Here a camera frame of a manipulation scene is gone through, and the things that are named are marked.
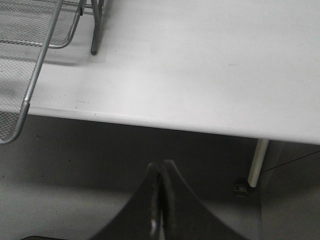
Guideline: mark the white table leg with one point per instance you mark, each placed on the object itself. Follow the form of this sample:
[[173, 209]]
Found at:
[[257, 162]]

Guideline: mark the silver metal rack frame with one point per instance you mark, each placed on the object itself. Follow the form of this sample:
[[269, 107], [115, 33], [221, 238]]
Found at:
[[97, 7]]

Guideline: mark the silver mesh tray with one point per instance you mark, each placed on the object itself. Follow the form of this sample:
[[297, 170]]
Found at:
[[20, 67], [27, 22]]

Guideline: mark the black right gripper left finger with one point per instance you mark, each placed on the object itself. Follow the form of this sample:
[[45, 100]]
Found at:
[[140, 218]]

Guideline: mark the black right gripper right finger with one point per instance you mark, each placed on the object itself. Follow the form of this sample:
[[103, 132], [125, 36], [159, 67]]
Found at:
[[184, 216]]

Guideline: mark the black caster wheel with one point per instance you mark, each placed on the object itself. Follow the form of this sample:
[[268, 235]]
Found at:
[[241, 187]]

